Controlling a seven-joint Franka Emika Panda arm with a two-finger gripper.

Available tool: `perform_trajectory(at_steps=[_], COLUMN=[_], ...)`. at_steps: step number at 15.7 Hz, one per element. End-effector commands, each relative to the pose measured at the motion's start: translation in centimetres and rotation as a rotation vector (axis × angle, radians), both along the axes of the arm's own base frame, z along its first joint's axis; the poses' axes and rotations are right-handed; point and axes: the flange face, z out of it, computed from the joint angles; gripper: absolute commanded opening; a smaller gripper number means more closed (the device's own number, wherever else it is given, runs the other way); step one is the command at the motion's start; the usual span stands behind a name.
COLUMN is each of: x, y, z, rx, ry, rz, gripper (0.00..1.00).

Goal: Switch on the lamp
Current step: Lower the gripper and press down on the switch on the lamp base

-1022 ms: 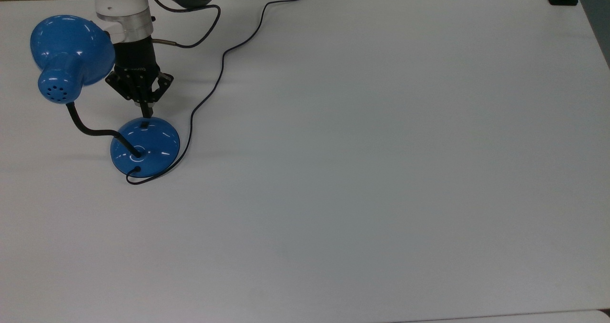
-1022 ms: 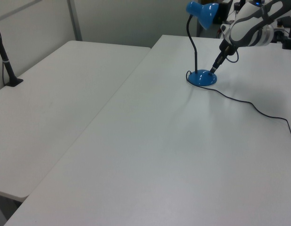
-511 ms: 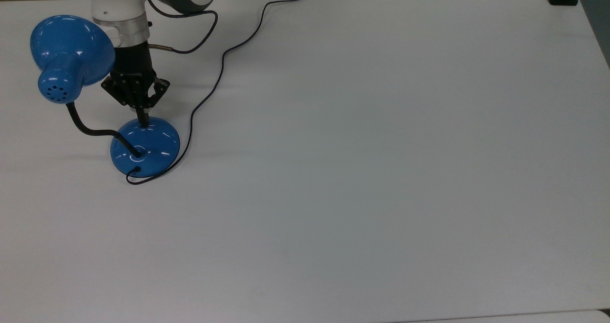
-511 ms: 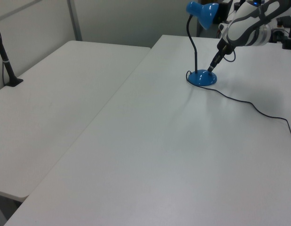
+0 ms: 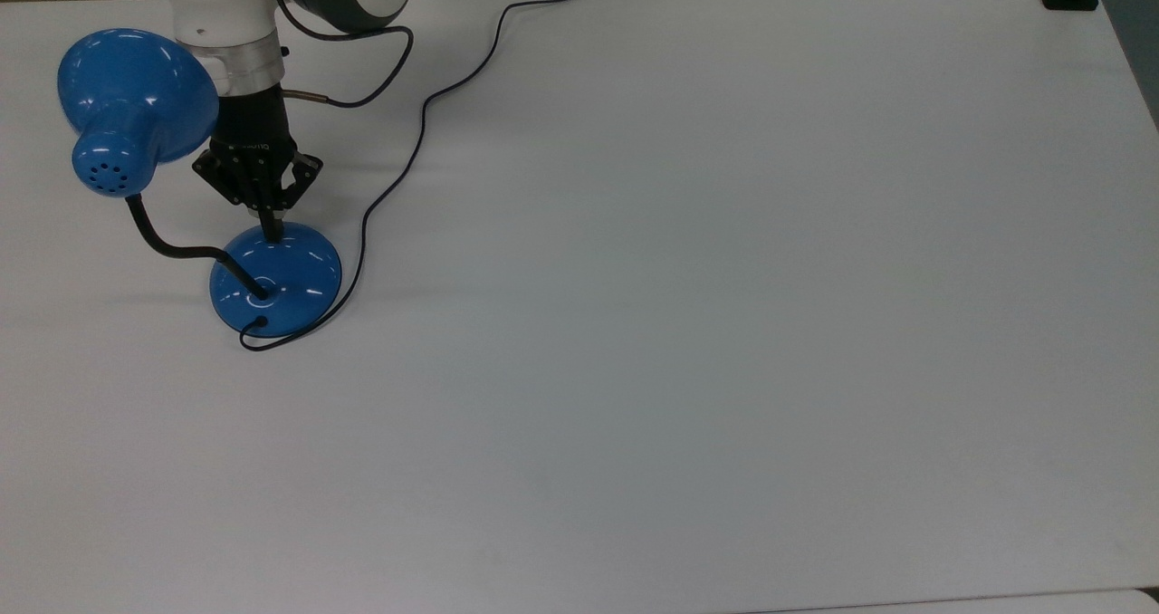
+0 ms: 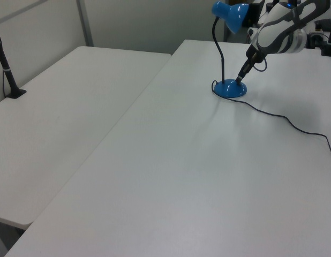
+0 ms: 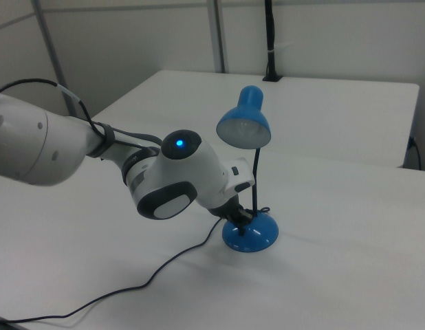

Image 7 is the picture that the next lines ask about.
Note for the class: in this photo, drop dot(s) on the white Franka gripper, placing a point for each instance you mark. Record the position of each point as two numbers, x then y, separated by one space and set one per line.
240 173

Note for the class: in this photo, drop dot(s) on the blue desk lamp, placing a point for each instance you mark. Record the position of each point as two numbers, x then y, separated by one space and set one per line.
250 237

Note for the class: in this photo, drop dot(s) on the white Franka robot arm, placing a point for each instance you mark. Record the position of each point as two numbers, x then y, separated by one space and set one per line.
178 175

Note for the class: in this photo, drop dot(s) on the grey partition frame post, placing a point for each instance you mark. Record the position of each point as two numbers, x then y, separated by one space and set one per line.
217 34
56 58

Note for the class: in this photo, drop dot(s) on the black camera stand pole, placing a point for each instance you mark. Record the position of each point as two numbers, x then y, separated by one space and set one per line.
270 34

